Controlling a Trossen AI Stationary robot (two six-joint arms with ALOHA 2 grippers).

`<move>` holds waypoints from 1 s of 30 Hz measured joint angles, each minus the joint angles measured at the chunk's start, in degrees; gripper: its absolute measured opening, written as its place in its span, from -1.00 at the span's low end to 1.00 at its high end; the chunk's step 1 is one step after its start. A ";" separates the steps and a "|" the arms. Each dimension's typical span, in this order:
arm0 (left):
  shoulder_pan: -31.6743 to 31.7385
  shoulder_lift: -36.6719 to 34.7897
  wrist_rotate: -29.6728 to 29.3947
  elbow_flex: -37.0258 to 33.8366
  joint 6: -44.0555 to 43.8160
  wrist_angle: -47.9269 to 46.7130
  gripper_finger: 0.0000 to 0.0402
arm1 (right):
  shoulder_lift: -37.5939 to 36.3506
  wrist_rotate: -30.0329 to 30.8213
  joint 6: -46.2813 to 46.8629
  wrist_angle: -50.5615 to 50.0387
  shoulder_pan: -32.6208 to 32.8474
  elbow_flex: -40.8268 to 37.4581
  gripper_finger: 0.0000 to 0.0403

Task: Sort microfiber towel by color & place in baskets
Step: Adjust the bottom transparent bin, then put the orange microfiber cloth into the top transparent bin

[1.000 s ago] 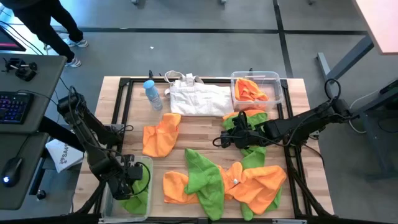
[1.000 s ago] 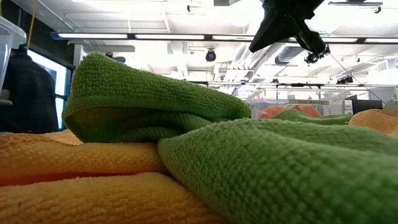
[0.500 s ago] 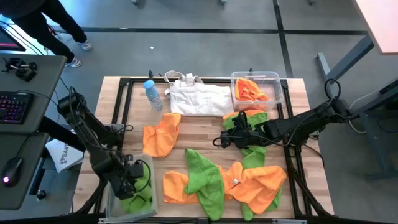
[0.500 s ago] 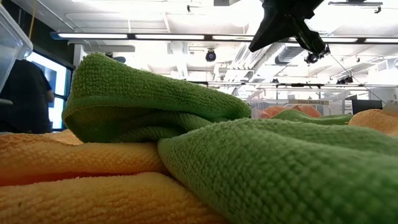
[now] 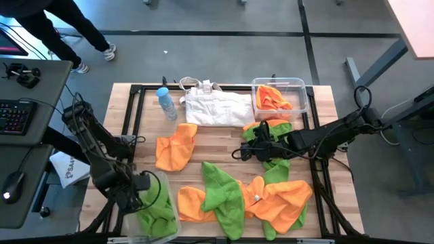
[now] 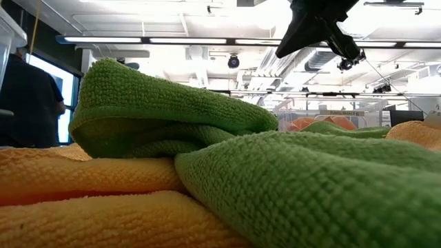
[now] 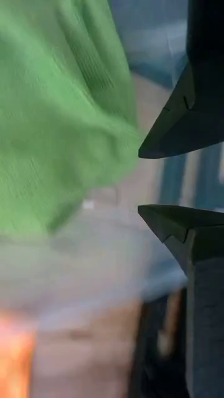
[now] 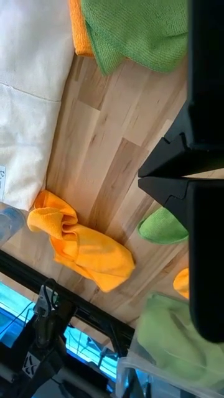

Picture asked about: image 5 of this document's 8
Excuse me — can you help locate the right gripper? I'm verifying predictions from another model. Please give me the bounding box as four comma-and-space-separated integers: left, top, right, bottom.
239, 121, 291, 163

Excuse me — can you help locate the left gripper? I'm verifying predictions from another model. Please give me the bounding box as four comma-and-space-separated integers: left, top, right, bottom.
117, 171, 152, 215

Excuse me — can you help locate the green microfiber towel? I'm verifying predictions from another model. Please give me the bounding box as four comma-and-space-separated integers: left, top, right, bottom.
136, 203, 180, 239
261, 202, 309, 242
140, 176, 172, 218
200, 161, 245, 241
241, 121, 293, 143
261, 158, 292, 186

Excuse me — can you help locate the clear plastic bin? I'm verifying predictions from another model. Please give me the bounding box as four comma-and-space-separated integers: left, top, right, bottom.
120, 170, 182, 244
250, 77, 311, 123

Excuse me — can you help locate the orange microfiber towel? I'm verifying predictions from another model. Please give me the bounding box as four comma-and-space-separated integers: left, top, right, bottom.
177, 185, 218, 224
155, 123, 199, 173
255, 85, 294, 113
242, 118, 290, 132
237, 175, 314, 235

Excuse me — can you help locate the silver aluminium extrusion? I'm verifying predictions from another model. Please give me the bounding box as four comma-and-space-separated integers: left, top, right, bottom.
297, 238, 336, 244
106, 237, 147, 244

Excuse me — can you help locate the white canvas tote bag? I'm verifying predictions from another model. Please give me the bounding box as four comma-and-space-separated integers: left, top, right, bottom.
178, 76, 256, 128

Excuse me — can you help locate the black support beam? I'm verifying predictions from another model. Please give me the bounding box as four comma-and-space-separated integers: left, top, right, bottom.
42, 125, 95, 164

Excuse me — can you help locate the clear bottle with blue cap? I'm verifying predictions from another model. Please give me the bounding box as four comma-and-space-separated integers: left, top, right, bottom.
155, 86, 178, 122

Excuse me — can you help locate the dark grey desk top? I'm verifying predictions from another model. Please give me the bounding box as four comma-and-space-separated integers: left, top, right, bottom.
0, 58, 74, 147
0, 144, 55, 230

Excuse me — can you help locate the black computer mouse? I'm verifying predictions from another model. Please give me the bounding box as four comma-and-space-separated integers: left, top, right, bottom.
1, 170, 26, 205

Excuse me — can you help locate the black backlit keyboard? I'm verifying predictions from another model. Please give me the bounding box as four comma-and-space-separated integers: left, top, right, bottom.
0, 99, 39, 137

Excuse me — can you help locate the grey metal desk leg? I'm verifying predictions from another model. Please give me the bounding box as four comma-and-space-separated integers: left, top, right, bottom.
345, 39, 409, 93

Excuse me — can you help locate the person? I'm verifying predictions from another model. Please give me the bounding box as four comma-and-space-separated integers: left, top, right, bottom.
0, 0, 117, 75

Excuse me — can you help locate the light pink table top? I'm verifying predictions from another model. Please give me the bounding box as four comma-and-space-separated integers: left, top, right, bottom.
384, 0, 434, 61

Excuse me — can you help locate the black computer monitor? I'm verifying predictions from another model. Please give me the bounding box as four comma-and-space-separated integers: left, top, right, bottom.
0, 28, 30, 57

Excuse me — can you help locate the black metal table frame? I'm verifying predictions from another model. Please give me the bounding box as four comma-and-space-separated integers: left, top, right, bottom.
79, 76, 366, 244

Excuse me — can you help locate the grey metal desk frame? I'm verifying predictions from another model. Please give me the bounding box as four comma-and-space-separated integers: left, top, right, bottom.
381, 84, 434, 197

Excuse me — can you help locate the black clamp mount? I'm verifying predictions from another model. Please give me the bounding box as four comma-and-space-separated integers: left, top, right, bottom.
1, 62, 42, 90

